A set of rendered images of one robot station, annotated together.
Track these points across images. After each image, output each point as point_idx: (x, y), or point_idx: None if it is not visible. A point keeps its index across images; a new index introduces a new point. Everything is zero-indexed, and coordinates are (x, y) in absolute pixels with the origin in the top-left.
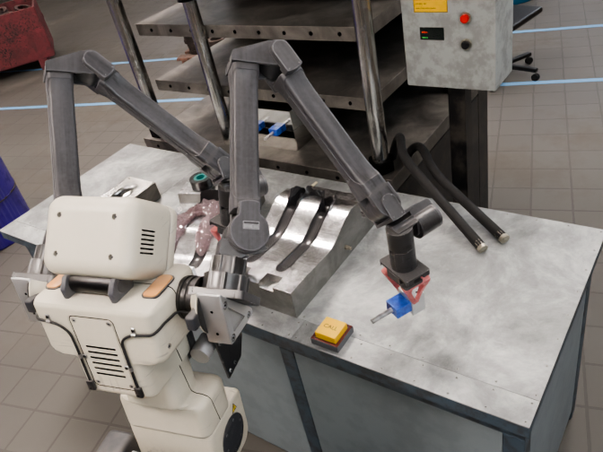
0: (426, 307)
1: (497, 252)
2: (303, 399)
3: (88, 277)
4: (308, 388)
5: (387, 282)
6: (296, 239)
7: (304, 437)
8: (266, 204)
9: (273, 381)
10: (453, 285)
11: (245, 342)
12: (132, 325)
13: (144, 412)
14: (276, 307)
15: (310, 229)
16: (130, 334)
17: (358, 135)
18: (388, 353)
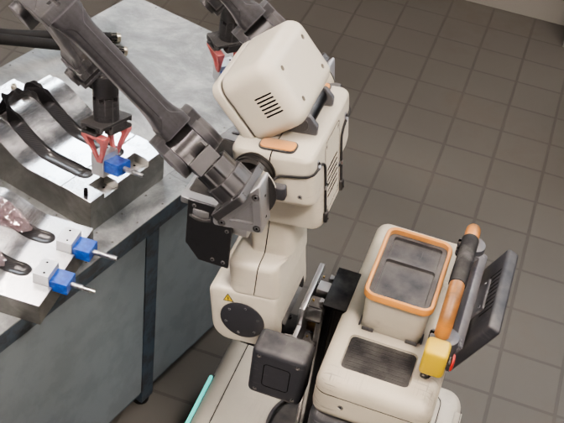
0: (184, 100)
1: (130, 48)
2: (154, 290)
3: (315, 102)
4: (161, 267)
5: (137, 114)
6: (66, 138)
7: (139, 357)
8: None
9: (125, 308)
10: (163, 80)
11: (108, 279)
12: (345, 109)
13: (288, 263)
14: (146, 185)
15: (60, 122)
16: (343, 121)
17: None
18: (233, 129)
